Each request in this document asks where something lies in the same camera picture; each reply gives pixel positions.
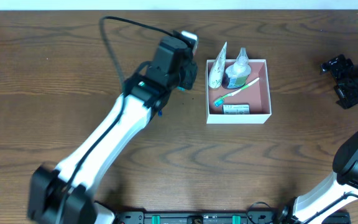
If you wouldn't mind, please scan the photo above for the white floral lotion tube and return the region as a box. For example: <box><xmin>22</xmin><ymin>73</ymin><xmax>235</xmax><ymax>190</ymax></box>
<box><xmin>208</xmin><ymin>42</ymin><xmax>227</xmax><ymax>89</ymax></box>

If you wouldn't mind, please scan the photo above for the green white toothbrush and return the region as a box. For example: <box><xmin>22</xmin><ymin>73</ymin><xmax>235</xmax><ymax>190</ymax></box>
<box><xmin>213</xmin><ymin>77</ymin><xmax>260</xmax><ymax>107</ymax></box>

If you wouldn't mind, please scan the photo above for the clear pump soap bottle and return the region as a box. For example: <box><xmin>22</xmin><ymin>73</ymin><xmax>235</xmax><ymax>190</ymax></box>
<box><xmin>223</xmin><ymin>47</ymin><xmax>251</xmax><ymax>89</ymax></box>

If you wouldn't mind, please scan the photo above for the green white soap bar box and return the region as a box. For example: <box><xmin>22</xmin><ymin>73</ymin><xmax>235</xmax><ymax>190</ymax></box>
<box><xmin>222</xmin><ymin>105</ymin><xmax>250</xmax><ymax>114</ymax></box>

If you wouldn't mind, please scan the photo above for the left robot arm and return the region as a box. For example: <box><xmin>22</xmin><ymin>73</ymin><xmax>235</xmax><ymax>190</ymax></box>
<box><xmin>27</xmin><ymin>30</ymin><xmax>198</xmax><ymax>223</ymax></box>

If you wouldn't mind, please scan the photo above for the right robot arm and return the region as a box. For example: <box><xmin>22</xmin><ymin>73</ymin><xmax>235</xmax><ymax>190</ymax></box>
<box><xmin>274</xmin><ymin>55</ymin><xmax>358</xmax><ymax>224</ymax></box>

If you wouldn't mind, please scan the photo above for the white cardboard box pink interior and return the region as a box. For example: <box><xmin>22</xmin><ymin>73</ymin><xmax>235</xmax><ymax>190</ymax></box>
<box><xmin>206</xmin><ymin>59</ymin><xmax>272</xmax><ymax>124</ymax></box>

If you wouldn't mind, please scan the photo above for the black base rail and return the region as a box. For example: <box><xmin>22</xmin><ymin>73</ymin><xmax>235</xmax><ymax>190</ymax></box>
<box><xmin>113</xmin><ymin>210</ymin><xmax>351</xmax><ymax>224</ymax></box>

